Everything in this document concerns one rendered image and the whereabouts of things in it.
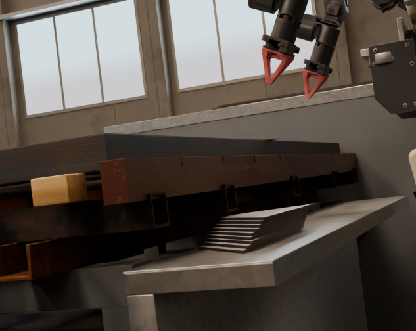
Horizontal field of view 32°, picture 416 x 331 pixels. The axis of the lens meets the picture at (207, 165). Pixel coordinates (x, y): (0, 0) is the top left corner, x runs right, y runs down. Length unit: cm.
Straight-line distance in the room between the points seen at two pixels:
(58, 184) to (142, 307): 21
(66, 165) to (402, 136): 162
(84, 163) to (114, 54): 1014
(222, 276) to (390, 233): 167
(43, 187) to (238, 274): 31
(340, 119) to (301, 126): 14
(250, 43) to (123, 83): 207
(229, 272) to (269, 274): 5
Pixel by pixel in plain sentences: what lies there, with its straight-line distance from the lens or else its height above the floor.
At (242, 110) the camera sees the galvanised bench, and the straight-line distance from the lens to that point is 262.
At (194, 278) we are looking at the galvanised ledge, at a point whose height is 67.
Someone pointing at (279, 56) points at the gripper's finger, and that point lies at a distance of 161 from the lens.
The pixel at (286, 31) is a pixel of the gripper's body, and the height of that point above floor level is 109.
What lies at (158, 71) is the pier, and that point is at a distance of 1062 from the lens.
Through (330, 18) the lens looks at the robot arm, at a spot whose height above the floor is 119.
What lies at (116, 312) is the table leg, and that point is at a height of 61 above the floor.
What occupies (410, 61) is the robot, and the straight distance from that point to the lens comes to 167.
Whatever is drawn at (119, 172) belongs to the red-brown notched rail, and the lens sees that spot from 97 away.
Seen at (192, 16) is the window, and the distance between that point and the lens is 1071.
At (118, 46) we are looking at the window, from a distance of 1114.
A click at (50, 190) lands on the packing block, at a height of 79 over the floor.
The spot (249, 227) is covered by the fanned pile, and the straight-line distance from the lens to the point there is 107.
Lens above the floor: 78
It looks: 2 degrees up
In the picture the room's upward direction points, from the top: 7 degrees counter-clockwise
